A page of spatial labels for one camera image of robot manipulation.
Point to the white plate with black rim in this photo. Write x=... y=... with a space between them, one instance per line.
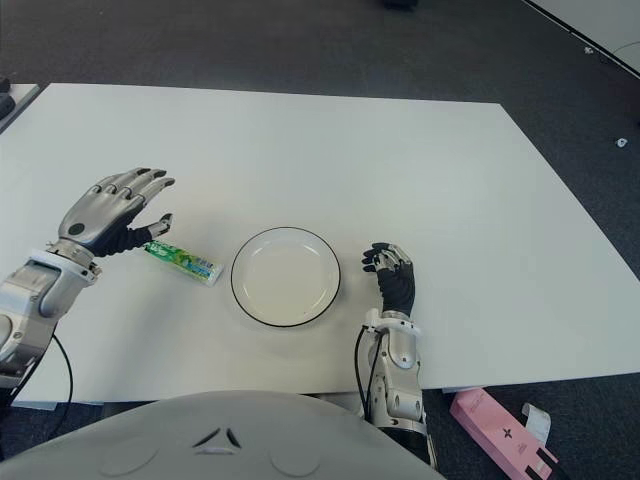
x=286 y=280

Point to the green candy pack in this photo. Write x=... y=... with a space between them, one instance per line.
x=187 y=261

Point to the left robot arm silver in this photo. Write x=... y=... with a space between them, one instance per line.
x=40 y=295

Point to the white paper strip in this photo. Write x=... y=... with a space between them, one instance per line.
x=537 y=420

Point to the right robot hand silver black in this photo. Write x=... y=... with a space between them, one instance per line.
x=397 y=290

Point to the grey robot torso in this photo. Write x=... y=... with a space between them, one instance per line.
x=215 y=440

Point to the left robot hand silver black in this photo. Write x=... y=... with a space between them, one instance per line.
x=100 y=215

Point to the white side table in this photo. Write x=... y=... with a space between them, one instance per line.
x=20 y=100

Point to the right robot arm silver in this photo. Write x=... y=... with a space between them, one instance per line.
x=400 y=365

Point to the pink cardboard box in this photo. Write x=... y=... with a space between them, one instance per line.
x=500 y=427

